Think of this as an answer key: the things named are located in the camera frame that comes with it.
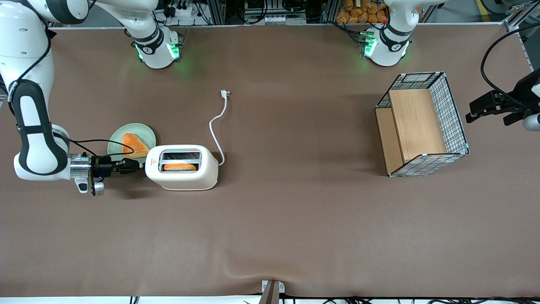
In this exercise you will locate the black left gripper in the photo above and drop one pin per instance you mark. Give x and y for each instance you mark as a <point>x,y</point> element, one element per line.
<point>518,102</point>

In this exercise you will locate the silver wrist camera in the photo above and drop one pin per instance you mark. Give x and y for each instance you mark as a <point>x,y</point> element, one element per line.
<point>532,122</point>
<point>95,186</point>

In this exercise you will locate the white power strip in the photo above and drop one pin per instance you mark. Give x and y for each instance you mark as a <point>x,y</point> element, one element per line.
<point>183,10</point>

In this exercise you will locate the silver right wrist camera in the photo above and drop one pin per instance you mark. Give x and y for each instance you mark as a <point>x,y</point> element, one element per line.
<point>95,186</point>

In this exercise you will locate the pale green round plate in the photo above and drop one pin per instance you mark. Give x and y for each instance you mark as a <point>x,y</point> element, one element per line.
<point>143,133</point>

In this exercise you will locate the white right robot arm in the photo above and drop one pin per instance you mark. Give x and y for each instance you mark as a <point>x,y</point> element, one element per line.
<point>36,143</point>

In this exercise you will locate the bag of orange buns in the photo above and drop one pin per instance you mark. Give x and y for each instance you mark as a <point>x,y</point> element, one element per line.
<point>360,12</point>

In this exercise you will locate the bread slice in toaster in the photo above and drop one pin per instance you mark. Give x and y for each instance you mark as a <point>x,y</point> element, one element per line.
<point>179,167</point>

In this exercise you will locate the white two-slot toaster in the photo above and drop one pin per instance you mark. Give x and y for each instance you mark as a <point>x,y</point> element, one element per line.
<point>185,179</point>

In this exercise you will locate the wooden step shelf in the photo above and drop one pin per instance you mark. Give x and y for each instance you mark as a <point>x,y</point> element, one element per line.
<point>415,124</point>

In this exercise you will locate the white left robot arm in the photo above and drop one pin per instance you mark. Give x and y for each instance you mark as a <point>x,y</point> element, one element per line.
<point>390,42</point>

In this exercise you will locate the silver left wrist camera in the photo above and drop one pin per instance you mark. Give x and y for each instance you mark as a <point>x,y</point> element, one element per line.
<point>532,122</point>

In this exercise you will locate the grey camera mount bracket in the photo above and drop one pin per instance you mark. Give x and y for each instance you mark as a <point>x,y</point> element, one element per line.
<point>272,292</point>

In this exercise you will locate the triangular toasted bread slice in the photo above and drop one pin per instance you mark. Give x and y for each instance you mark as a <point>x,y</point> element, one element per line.
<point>134,145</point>

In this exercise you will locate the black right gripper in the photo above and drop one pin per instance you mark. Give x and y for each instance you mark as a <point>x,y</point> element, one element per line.
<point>102,166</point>

